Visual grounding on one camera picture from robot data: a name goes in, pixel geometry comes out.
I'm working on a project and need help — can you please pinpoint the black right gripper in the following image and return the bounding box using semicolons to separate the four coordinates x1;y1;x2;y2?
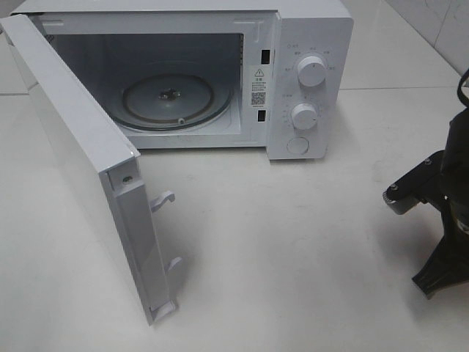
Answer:
386;109;468;299

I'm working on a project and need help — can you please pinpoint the white microwave door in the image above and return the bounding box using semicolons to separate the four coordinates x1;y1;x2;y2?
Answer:
1;15;176;323

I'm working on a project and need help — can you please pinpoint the white microwave oven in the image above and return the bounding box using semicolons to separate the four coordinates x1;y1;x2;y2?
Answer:
8;1;353;159

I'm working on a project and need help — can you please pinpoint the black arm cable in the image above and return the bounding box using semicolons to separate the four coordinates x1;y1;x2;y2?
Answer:
456;65;469;107

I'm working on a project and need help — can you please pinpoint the glass microwave turntable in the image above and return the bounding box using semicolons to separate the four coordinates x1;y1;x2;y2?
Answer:
108;73;233;131

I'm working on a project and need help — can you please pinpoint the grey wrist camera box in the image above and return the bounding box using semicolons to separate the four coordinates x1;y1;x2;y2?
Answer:
383;190;421;215

